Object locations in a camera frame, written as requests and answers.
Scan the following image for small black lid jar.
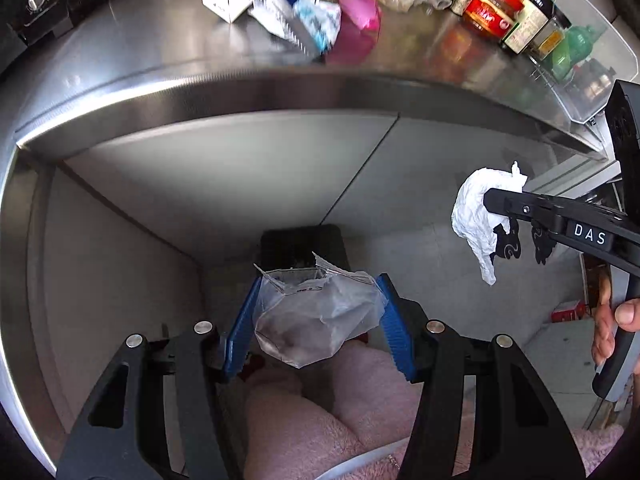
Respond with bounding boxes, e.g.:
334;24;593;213
530;7;572;62

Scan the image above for black trash bin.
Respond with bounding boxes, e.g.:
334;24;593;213
260;225;351;281

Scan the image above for green plastic bottle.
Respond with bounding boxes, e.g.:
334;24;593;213
551;25;602;75

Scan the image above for pink fleece clothing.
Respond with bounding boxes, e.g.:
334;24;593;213
242;339;626;480

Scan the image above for red lid sauce jar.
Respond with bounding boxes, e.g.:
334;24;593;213
462;0;524;42

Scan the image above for dark soy sauce bottle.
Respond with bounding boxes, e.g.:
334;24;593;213
501;0;569;57

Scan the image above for white blue crumpled wrapper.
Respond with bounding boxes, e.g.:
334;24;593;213
252;0;342;57

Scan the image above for black countertop oven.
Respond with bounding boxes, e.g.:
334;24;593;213
0;0;166;78

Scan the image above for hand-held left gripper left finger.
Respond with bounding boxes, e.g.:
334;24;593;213
56;275;264;480

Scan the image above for grey cabinet door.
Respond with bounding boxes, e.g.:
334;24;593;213
327;117;603;233
62;110;399;273

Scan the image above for person's right hand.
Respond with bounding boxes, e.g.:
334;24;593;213
591;275;640;374

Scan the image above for red cardboard box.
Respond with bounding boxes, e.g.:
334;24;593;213
550;300;589;324

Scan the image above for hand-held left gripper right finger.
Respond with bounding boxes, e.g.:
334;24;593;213
375;274;587;480

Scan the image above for white tissue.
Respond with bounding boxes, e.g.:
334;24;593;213
451;161;530;287

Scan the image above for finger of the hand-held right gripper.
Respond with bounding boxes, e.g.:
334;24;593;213
484;187;630;234

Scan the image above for clear plastic bag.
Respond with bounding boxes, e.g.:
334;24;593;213
252;252;389;369

